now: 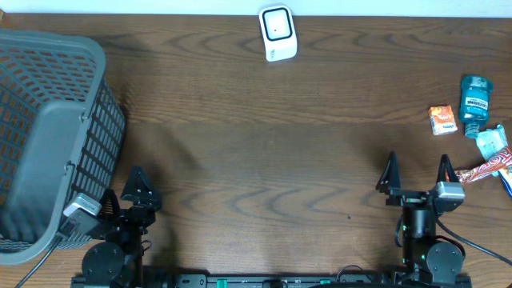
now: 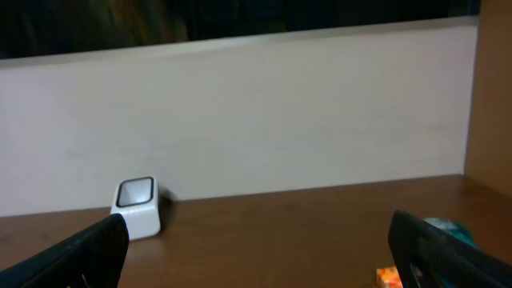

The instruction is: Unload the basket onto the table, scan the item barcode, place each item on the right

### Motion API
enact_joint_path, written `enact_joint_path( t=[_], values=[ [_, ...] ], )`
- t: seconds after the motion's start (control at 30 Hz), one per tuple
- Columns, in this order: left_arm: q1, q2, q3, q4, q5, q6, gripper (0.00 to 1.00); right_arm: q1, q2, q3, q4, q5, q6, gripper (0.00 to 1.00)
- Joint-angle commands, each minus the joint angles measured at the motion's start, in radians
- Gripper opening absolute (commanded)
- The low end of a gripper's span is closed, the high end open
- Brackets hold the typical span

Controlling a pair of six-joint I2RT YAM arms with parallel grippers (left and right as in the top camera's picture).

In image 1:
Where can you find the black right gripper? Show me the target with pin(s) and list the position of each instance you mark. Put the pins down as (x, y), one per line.
(405, 198)

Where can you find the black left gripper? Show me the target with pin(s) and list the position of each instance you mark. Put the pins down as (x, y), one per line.
(149, 205)

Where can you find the red brown snack bag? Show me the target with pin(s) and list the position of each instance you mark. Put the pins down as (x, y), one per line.
(499, 161)

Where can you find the orange snack packet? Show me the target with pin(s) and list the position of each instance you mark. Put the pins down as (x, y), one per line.
(442, 120)

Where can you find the pale green wet wipes pack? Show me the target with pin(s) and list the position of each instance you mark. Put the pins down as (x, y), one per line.
(491, 141)

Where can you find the yellow snack bag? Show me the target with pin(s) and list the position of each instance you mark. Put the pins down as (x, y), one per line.
(506, 178)

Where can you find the teal mouthwash bottle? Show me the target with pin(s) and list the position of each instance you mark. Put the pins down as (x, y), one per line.
(475, 103)

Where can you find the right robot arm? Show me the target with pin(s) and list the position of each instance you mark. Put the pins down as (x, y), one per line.
(428, 258)

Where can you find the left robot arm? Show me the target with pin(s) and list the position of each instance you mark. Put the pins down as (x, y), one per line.
(117, 260)

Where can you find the white barcode scanner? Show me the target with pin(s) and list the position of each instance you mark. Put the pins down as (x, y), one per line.
(278, 33)

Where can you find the grey plastic shopping basket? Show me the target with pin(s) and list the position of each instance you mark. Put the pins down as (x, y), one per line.
(61, 135)

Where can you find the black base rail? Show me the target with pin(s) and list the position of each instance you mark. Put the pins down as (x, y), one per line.
(346, 278)

